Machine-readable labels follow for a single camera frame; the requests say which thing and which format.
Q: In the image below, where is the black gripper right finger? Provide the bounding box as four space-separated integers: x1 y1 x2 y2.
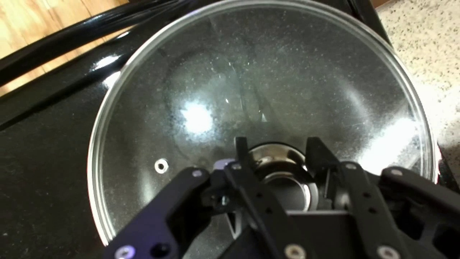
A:
305 136 460 259

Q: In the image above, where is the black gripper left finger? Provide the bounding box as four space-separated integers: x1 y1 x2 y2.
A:
102 137 308 259

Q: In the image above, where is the glass pan lid with knob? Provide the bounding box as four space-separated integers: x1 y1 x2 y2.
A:
86 0 440 248

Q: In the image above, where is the black electric stove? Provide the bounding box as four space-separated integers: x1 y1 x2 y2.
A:
0 0 460 259

